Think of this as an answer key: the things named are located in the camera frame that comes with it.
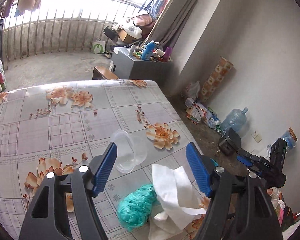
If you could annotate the clear plastic bowl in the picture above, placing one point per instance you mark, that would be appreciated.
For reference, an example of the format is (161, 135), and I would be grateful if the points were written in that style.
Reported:
(131, 151)

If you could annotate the grey cabinet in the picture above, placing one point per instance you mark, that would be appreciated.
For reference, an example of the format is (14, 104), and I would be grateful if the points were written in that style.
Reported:
(129, 67)

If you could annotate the green plastic bag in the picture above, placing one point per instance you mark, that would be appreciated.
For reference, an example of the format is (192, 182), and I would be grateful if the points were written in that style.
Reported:
(135, 209)

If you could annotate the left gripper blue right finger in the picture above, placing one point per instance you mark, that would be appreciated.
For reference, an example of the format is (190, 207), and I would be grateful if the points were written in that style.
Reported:
(240, 207)

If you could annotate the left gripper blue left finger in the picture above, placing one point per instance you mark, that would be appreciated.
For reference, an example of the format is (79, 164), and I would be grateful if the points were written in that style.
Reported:
(47, 217)

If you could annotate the white green paper bag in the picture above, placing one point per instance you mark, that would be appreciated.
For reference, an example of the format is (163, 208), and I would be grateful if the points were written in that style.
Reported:
(99, 47)

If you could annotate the purple cup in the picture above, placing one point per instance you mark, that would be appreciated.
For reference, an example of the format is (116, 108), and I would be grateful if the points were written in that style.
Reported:
(167, 53)

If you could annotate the large water jug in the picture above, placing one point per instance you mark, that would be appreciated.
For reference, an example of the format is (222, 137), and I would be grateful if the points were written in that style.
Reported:
(236, 119)

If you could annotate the patterned tall box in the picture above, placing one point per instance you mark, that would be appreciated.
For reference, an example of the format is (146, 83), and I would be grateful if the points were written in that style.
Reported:
(215, 79)

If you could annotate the metal balcony railing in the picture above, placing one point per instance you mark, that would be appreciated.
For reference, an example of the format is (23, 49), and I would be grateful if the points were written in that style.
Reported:
(61, 25)

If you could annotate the white paper towel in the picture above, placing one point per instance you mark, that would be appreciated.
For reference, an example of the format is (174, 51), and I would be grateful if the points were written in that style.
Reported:
(176, 195)

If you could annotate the floral table cloth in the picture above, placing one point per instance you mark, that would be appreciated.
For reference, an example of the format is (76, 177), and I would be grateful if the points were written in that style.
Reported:
(65, 125)

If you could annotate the blue detergent bottle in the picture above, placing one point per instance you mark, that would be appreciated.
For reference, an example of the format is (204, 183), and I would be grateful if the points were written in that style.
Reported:
(147, 52)

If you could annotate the grey curtain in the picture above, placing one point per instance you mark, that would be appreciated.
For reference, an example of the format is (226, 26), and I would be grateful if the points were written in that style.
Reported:
(171, 22)

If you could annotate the white plastic bag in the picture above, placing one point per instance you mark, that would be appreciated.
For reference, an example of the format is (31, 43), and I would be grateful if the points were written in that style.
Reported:
(192, 90)

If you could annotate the pile of floor trash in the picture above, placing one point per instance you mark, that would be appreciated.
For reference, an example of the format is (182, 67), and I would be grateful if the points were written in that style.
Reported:
(198, 113)

